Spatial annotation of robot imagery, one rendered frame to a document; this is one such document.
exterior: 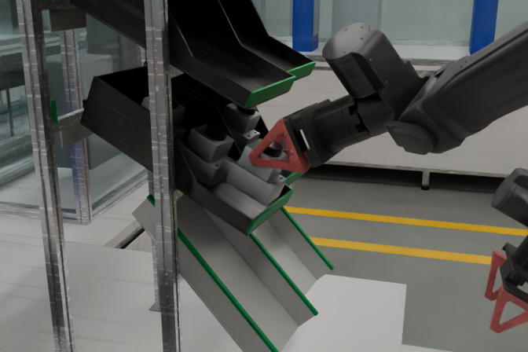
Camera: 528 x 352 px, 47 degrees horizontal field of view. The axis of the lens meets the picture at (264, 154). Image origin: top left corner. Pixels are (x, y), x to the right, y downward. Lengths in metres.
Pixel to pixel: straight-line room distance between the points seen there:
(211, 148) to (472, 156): 3.78
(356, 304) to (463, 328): 1.68
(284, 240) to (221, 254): 0.19
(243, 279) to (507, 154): 3.71
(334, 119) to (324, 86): 3.74
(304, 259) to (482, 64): 0.62
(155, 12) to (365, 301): 0.79
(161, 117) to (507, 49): 0.41
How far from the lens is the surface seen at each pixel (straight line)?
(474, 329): 2.94
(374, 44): 0.63
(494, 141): 4.48
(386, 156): 4.50
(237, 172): 0.77
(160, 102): 0.74
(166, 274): 0.82
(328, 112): 0.70
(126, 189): 1.87
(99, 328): 1.23
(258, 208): 0.82
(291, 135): 0.70
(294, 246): 1.07
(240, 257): 0.94
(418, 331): 2.85
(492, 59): 0.52
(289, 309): 0.95
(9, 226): 1.75
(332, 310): 1.25
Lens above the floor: 1.50
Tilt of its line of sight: 16 degrees down
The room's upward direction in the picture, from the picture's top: straight up
